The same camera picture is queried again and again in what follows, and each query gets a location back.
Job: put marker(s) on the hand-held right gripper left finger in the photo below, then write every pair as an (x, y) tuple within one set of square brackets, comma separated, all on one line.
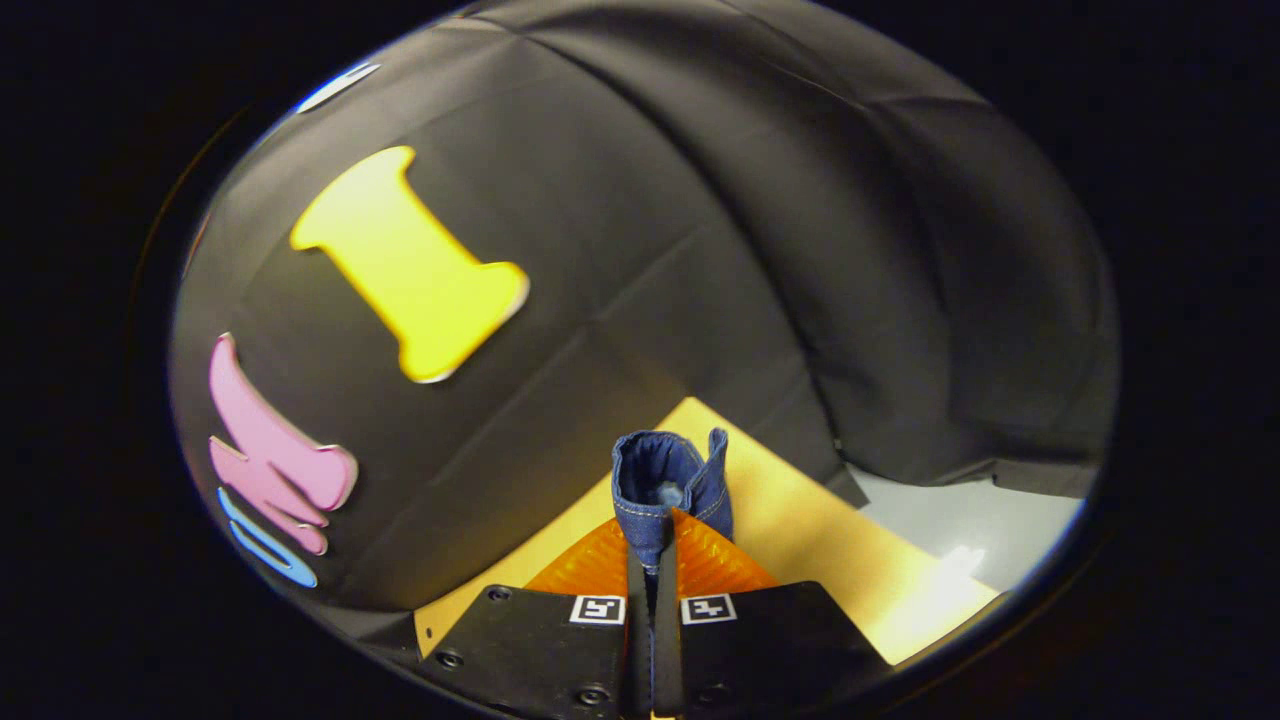
[(640, 640)]

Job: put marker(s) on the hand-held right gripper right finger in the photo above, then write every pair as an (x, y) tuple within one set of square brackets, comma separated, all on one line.
[(666, 640)]

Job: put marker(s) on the blue denim jeans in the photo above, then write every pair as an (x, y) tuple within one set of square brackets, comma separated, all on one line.
[(650, 480)]

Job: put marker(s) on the black backdrop cloth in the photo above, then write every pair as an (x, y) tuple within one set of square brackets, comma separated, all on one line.
[(700, 200)]

